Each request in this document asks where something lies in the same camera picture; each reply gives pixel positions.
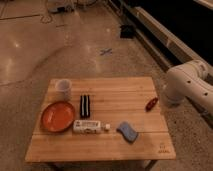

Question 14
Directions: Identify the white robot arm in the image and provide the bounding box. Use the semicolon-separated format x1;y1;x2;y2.
162;60;213;114

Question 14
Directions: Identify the white ceramic cup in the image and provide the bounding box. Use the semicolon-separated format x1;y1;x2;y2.
55;79;72;101

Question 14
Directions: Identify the black white striped block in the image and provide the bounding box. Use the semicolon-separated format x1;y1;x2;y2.
80;95;90;118

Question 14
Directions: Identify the white labelled bottle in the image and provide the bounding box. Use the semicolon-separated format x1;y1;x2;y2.
73;120;111;134

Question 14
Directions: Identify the blue sponge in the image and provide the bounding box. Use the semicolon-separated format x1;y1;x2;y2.
116;122;139;143

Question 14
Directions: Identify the orange plate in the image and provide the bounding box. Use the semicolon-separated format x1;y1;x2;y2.
40;101;75;132

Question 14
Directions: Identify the black box on floor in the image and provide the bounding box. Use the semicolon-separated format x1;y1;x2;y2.
120;25;135;38

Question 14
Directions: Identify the grey device on floor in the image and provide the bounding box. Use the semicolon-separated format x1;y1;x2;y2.
46;0;75;13

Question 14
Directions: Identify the floor cable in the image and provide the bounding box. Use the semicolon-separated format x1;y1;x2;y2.
39;0;54;25

